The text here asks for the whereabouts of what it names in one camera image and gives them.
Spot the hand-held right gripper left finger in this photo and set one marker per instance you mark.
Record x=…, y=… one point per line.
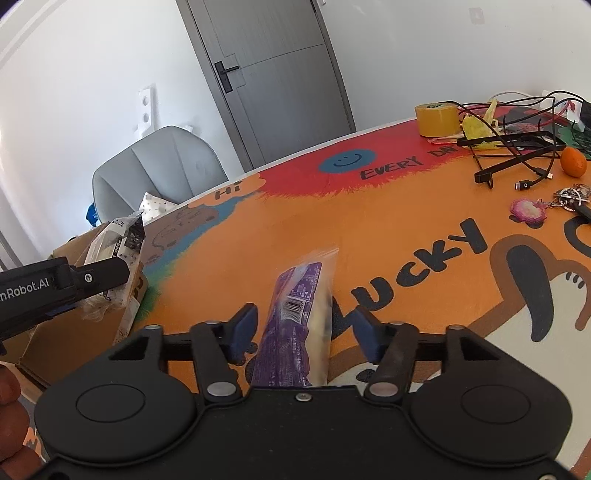
x=244, y=328

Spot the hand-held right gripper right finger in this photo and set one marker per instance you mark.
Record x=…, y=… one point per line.
x=369, y=333

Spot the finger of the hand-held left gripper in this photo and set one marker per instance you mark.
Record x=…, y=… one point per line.
x=99, y=277

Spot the white snack packet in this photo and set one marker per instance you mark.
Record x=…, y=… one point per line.
x=115, y=244

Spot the purple snack packet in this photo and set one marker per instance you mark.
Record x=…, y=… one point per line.
x=295, y=323

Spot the brown cardboard box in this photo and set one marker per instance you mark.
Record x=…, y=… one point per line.
x=69, y=341

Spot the person's left hand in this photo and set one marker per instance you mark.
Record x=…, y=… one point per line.
x=11, y=424

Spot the blue plastic bag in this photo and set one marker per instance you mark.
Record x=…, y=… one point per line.
x=92, y=214

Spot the white dotted pillow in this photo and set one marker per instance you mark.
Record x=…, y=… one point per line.
x=157, y=207

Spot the grey upholstered chair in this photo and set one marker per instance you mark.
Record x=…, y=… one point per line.
x=157, y=166

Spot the yellow tape roll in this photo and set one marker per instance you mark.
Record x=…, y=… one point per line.
x=436, y=121

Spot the black metal stand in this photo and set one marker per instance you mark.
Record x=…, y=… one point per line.
x=512, y=159

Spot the yellow plastic bag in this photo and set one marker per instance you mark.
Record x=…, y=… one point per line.
x=480, y=129

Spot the bunch of keys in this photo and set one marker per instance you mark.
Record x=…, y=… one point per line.
x=572, y=196

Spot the grey door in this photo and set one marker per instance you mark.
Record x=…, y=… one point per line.
x=277, y=83

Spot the orange mandarin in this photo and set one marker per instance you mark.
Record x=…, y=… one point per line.
x=573, y=161

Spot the white wall bracket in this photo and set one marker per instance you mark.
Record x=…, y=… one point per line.
x=145, y=108

